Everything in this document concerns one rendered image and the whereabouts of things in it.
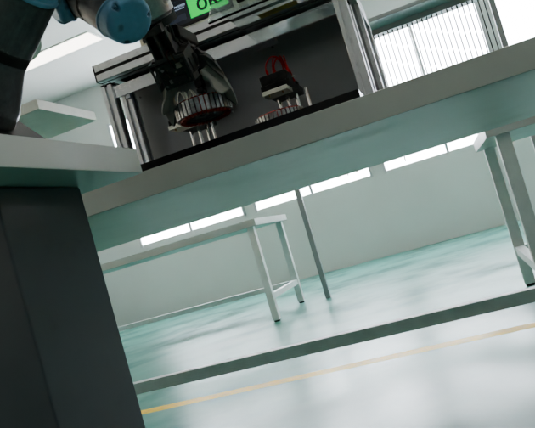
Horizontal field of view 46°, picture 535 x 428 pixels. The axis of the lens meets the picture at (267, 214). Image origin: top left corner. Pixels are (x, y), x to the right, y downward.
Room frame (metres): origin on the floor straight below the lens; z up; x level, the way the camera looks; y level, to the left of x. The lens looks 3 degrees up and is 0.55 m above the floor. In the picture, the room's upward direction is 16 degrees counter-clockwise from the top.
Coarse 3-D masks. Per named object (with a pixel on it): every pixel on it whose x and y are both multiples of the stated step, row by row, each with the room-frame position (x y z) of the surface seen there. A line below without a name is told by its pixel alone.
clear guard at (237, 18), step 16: (224, 0) 1.28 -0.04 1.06; (256, 0) 1.22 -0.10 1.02; (272, 0) 1.36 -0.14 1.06; (288, 0) 1.39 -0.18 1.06; (304, 0) 1.42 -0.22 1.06; (320, 0) 1.45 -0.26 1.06; (224, 16) 1.24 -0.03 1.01; (240, 16) 1.41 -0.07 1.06; (256, 16) 1.43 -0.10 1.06; (272, 16) 1.46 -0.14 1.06; (288, 16) 1.49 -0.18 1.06
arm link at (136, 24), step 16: (80, 0) 0.94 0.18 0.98; (96, 0) 0.91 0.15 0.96; (112, 0) 0.89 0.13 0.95; (128, 0) 0.89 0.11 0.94; (96, 16) 0.91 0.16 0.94; (112, 16) 0.89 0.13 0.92; (128, 16) 0.90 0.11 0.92; (144, 16) 0.92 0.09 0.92; (112, 32) 0.90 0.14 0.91; (128, 32) 0.91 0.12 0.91; (144, 32) 0.93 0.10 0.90
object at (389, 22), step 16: (432, 0) 4.48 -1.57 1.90; (448, 0) 4.59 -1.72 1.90; (464, 0) 4.60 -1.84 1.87; (480, 0) 4.82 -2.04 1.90; (384, 16) 4.54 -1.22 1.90; (400, 16) 4.64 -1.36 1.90; (416, 16) 4.70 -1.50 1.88; (432, 16) 4.89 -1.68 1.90; (448, 16) 4.66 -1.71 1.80; (496, 16) 4.56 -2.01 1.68; (384, 32) 4.80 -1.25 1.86; (464, 48) 4.65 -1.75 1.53; (304, 208) 5.04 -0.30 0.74; (304, 224) 5.05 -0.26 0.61; (320, 272) 5.05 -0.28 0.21
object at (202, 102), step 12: (204, 96) 1.16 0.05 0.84; (216, 96) 1.17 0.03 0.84; (180, 108) 1.17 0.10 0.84; (192, 108) 1.16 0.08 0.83; (204, 108) 1.16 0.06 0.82; (216, 108) 1.17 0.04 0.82; (228, 108) 1.20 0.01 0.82; (180, 120) 1.18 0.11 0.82; (192, 120) 1.22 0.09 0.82; (204, 120) 1.24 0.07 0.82; (216, 120) 1.25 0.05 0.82
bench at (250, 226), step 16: (240, 224) 4.48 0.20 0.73; (256, 224) 4.48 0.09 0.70; (192, 240) 4.59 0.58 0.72; (208, 240) 4.84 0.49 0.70; (256, 240) 4.49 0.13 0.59; (128, 256) 4.73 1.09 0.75; (144, 256) 4.70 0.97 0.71; (160, 256) 5.48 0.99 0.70; (256, 256) 4.50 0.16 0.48; (288, 256) 5.25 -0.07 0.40; (272, 288) 4.53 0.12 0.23; (288, 288) 4.93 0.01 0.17; (208, 304) 5.48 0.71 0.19; (272, 304) 4.50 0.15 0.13; (144, 320) 5.65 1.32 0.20
